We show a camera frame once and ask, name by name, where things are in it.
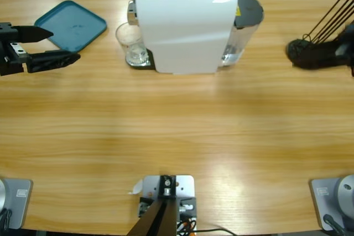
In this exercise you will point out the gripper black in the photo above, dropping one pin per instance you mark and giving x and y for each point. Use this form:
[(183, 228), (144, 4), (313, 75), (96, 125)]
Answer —
[(349, 51), (11, 64)]

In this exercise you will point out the clear water tank black lid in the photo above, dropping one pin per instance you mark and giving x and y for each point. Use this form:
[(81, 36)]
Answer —
[(249, 9)]

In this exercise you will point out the black capsule holder with rods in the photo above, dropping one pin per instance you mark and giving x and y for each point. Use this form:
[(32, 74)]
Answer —
[(293, 49)]

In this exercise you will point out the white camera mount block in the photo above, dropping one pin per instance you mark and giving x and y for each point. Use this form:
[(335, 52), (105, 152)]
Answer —
[(185, 186)]

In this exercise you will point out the clear drinking glass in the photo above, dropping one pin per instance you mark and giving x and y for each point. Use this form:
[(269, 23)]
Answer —
[(135, 52)]

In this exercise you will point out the arm grey base plate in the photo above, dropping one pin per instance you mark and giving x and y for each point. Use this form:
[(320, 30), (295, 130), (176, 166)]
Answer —
[(326, 200), (16, 203)]

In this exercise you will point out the dark camera post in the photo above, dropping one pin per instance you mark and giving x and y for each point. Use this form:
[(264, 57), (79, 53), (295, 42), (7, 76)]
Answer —
[(155, 219)]

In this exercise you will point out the white paper tag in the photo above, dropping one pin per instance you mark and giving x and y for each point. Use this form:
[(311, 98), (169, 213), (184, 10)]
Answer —
[(137, 187)]

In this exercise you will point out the teal square plastic tray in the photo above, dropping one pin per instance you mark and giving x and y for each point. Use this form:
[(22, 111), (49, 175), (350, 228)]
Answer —
[(74, 23)]

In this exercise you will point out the white capsule coffee machine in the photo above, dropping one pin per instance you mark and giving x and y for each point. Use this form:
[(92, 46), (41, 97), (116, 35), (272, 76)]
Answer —
[(182, 34)]

